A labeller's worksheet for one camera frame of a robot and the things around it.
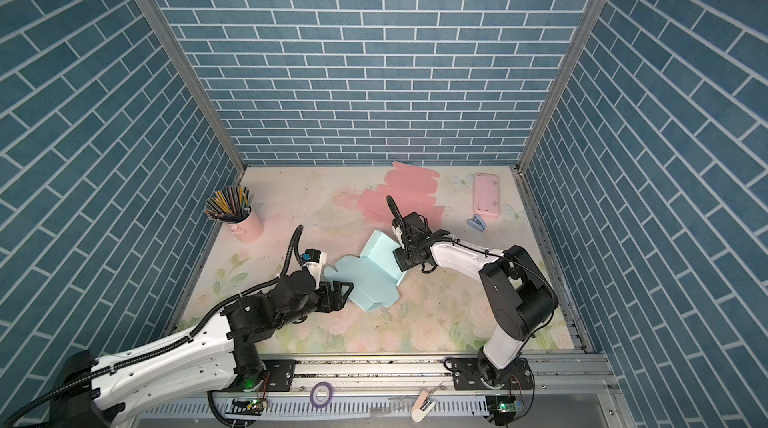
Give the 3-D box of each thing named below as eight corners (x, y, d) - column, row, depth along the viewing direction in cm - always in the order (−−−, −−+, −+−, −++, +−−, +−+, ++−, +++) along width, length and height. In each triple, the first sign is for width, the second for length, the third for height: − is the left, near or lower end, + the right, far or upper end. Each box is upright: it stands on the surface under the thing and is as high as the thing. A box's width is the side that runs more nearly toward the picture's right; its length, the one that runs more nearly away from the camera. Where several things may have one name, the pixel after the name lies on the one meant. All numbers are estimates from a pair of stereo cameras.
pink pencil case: (472, 215, 108) (473, 211, 106) (474, 175, 121) (475, 170, 119) (497, 219, 107) (499, 215, 105) (496, 178, 120) (498, 174, 118)
